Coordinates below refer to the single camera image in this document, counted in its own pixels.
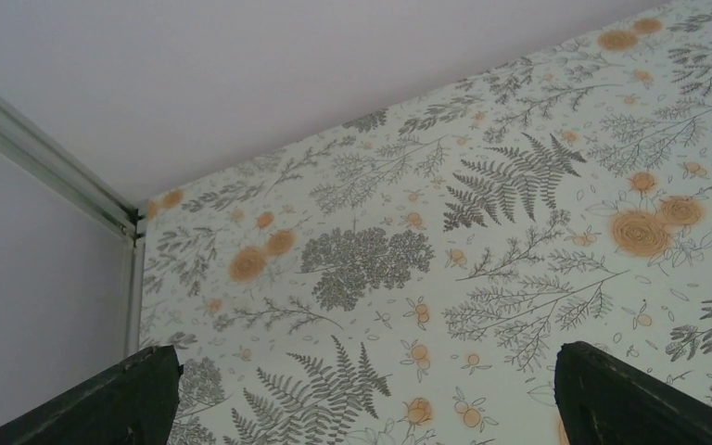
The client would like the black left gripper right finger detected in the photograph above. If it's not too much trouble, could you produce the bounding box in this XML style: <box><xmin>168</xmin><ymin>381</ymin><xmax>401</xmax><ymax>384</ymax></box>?
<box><xmin>553</xmin><ymin>341</ymin><xmax>712</xmax><ymax>444</ymax></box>

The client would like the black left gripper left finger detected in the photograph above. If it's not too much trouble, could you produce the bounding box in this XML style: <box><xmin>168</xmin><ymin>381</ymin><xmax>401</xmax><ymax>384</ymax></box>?
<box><xmin>0</xmin><ymin>346</ymin><xmax>184</xmax><ymax>444</ymax></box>

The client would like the floral patterned table mat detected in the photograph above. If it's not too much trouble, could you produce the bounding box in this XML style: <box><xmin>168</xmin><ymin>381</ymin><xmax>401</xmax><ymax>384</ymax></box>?
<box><xmin>140</xmin><ymin>1</ymin><xmax>712</xmax><ymax>444</ymax></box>

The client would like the aluminium frame left rail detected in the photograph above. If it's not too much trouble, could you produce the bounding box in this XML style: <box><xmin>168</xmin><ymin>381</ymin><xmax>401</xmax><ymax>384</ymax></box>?
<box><xmin>0</xmin><ymin>96</ymin><xmax>146</xmax><ymax>356</ymax></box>

